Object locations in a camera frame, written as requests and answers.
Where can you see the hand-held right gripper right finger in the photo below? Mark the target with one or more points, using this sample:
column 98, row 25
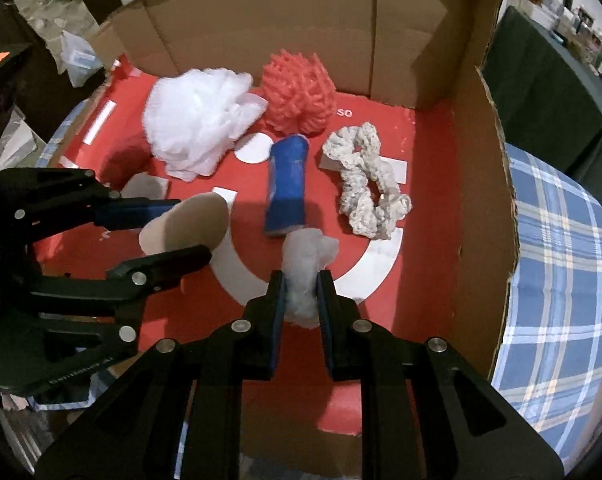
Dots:
column 326, row 310

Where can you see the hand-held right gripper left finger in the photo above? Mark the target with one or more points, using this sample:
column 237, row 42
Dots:
column 278, row 310

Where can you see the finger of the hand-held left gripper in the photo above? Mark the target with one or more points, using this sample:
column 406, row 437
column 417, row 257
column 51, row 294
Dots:
column 131, row 212
column 176, row 262

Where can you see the beige powder puff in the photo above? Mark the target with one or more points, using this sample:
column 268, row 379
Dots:
column 196, row 225

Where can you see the blue soft roll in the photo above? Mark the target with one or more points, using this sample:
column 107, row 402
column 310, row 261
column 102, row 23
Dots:
column 286, row 185

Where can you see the cream crocheted scrunchie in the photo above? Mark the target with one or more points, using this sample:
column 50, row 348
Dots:
column 356, row 180

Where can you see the cardboard box with red lining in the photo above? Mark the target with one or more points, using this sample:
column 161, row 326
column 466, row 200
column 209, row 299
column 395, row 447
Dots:
column 431, row 210

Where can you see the white mesh bath pouf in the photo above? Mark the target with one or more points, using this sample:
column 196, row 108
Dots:
column 196, row 115

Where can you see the clear plastic bag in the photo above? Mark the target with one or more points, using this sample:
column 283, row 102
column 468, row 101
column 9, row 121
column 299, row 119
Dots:
column 81, row 60

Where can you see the red mesh bath pouf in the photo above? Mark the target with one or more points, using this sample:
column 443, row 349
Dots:
column 298, row 92

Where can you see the blue plaid blanket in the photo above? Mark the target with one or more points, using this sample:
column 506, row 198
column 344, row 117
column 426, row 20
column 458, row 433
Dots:
column 556, row 310

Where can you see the dark green cloth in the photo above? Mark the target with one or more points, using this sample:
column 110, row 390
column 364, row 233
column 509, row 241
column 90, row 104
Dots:
column 541, row 100

